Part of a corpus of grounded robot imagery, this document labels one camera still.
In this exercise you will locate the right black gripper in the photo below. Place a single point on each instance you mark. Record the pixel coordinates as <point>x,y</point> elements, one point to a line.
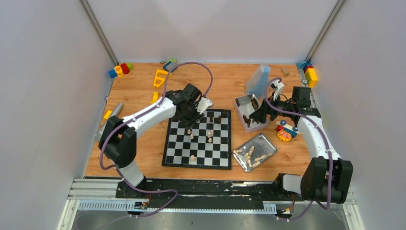
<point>260,114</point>

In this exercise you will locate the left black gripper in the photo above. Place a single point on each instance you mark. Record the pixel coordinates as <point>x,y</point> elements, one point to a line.
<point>189,113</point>

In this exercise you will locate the white metal box dark pieces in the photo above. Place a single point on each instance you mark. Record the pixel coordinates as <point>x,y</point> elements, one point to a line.
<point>244,106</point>

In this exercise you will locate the black white chessboard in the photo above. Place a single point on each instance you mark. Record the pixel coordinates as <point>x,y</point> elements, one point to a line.
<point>209,141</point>

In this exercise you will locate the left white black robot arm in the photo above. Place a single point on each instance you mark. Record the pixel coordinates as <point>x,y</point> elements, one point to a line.
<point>118,141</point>

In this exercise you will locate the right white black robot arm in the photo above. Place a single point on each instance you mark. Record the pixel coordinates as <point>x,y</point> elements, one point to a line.
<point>327,177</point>

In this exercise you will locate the red white blue toy car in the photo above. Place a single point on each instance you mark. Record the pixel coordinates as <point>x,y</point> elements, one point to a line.
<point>282,125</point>

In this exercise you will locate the clear plastic container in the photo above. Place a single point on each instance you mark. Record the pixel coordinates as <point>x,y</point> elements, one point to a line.
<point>258,81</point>

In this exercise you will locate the yellow red round toy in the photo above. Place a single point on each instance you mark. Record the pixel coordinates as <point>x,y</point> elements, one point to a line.
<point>284,136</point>

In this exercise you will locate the yellow curved toy piece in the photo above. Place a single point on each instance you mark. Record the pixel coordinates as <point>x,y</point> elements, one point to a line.
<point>155,97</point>

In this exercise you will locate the silver metal tray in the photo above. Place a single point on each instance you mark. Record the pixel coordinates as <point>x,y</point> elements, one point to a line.
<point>254,152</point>

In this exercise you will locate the small wooden block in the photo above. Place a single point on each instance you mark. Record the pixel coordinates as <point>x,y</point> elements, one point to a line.
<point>285,71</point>

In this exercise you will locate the blue grey toy block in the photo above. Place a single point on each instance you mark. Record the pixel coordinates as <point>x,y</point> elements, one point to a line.
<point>170,65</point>

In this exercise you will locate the yellow lego brick stack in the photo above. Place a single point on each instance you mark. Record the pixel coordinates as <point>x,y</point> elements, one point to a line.
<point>311,77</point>

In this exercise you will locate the red cylinder block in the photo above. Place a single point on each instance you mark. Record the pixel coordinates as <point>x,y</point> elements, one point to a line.
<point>125,68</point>

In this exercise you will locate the small yellow block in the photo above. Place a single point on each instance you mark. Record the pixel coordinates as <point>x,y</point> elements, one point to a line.
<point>107,114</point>

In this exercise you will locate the yellow cylinder block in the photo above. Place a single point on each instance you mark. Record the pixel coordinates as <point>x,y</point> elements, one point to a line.
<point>119,71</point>

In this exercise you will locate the blue cube block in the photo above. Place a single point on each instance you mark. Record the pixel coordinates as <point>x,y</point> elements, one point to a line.
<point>112,73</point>

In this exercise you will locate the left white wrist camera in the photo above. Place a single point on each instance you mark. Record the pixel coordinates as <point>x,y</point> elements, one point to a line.
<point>203,105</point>

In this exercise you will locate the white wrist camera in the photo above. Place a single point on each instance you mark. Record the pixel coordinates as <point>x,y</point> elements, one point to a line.
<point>203,105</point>
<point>277,87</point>

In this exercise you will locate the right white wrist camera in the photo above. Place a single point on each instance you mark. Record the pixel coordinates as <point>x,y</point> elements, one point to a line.
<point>277,87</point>

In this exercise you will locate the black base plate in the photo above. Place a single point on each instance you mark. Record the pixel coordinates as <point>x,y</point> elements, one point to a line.
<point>206,194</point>

